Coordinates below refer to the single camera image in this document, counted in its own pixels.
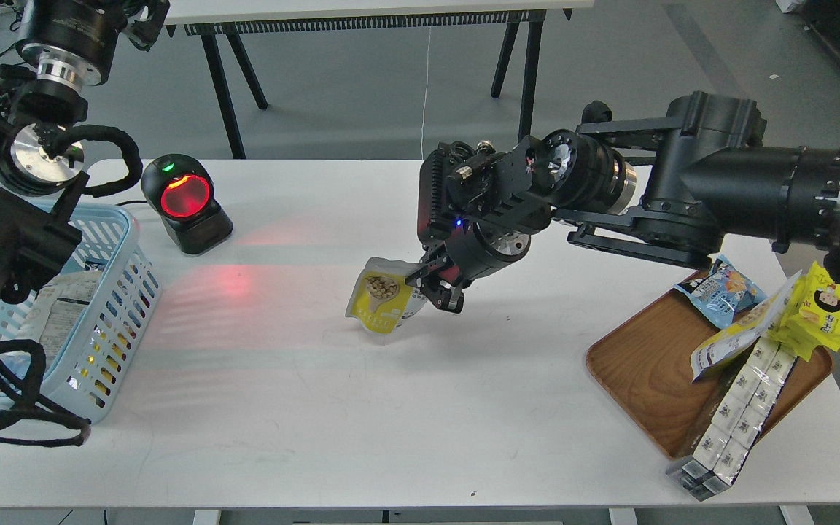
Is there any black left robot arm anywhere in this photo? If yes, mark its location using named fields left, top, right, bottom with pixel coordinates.
left=0, top=1, right=170, bottom=448

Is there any yellow white snack pouch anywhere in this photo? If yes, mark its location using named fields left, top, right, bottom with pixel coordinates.
left=690, top=271, right=803, bottom=381
left=346, top=257, right=427, bottom=333

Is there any blue snack bag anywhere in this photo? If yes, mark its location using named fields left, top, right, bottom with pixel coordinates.
left=673, top=254, right=766, bottom=330

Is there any white snack bag in basket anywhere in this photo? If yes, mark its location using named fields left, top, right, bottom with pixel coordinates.
left=16, top=270, right=103, bottom=363

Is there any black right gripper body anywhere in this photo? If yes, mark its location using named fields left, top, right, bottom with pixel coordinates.
left=417, top=136, right=551, bottom=285

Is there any black barcode scanner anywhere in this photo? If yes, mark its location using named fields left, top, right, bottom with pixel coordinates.
left=140, top=153, right=233, bottom=255

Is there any white hanging cable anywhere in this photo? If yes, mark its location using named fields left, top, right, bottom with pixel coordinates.
left=421, top=28, right=432, bottom=160

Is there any white boxed snack pack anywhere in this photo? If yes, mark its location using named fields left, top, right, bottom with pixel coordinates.
left=666, top=337, right=796, bottom=501

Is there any white background table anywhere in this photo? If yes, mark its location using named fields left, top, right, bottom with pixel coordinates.
left=166, top=1, right=592, bottom=159

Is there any brown wooden tray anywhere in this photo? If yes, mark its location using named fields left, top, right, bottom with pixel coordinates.
left=586, top=270, right=833, bottom=459

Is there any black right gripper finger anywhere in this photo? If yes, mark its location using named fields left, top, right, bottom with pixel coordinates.
left=405, top=252, right=453, bottom=289
left=426, top=281, right=464, bottom=314

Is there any yellow snack pack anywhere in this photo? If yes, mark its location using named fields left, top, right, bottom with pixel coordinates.
left=768, top=262, right=840, bottom=362

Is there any light blue plastic basket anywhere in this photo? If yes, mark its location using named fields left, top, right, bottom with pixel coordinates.
left=0, top=203, right=161, bottom=423

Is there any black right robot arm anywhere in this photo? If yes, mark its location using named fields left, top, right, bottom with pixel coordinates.
left=406, top=92, right=840, bottom=313

